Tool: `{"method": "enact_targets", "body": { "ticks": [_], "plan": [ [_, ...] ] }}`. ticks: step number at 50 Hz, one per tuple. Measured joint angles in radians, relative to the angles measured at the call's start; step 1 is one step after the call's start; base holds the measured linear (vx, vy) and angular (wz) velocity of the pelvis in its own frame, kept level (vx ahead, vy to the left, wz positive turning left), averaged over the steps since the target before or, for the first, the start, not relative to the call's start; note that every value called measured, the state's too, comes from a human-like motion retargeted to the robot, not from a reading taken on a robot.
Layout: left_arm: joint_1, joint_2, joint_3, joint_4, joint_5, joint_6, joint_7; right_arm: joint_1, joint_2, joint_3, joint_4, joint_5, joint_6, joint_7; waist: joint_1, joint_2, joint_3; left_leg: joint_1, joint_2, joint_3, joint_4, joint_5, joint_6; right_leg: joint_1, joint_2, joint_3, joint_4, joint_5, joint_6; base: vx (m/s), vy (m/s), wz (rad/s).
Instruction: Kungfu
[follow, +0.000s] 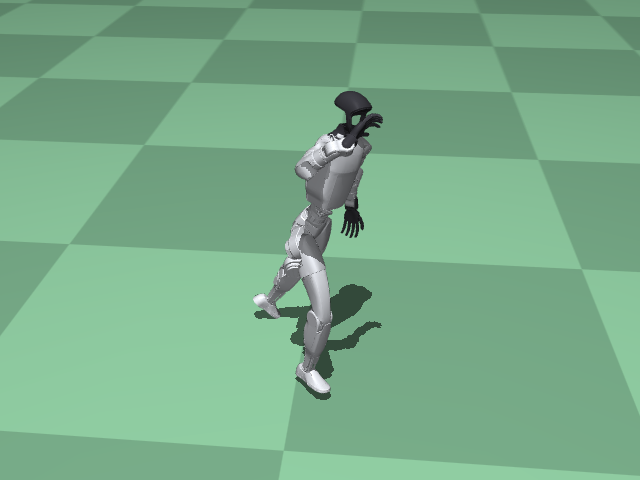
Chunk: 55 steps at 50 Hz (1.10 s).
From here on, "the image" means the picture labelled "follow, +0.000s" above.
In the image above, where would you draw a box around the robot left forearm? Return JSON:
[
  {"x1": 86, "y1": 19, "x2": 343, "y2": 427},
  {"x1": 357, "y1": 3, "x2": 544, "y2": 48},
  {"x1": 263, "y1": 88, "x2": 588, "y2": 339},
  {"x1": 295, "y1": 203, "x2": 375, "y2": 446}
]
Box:
[{"x1": 345, "y1": 183, "x2": 359, "y2": 207}]

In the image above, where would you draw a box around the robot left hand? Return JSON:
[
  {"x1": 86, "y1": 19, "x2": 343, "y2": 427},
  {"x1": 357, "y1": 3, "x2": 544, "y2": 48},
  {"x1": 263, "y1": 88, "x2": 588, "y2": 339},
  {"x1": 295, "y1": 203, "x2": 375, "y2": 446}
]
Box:
[{"x1": 341, "y1": 198, "x2": 364, "y2": 238}]

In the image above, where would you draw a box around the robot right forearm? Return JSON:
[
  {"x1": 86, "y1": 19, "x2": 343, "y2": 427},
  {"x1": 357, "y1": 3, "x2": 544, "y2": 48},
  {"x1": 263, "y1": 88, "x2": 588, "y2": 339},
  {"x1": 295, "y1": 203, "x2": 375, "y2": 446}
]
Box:
[{"x1": 295, "y1": 137, "x2": 355, "y2": 170}]

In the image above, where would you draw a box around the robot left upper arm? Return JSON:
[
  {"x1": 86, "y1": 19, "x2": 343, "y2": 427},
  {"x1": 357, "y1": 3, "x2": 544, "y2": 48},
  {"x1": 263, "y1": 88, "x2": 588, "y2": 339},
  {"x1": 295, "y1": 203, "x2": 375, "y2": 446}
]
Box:
[{"x1": 353, "y1": 137, "x2": 372, "y2": 185}]

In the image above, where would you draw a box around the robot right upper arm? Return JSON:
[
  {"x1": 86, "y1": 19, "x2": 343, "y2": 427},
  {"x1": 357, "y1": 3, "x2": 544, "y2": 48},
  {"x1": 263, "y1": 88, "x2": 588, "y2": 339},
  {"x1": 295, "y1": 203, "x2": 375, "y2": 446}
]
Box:
[{"x1": 295, "y1": 141, "x2": 326, "y2": 181}]

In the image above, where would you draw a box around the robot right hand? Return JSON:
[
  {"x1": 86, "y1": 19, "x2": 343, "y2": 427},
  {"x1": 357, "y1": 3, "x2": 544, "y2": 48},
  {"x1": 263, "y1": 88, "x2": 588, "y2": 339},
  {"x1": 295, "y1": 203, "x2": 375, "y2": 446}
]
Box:
[{"x1": 342, "y1": 113, "x2": 383, "y2": 148}]

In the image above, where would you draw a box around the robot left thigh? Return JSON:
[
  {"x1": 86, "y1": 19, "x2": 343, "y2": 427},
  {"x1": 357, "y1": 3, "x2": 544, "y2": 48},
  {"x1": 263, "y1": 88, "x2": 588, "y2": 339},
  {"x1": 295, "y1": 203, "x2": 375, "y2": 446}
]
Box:
[{"x1": 284, "y1": 217, "x2": 332, "y2": 278}]

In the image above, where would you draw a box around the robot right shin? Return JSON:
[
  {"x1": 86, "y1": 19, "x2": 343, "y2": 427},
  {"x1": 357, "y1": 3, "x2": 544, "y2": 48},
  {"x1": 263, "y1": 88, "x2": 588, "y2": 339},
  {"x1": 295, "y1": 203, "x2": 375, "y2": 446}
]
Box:
[{"x1": 303, "y1": 310, "x2": 331, "y2": 373}]

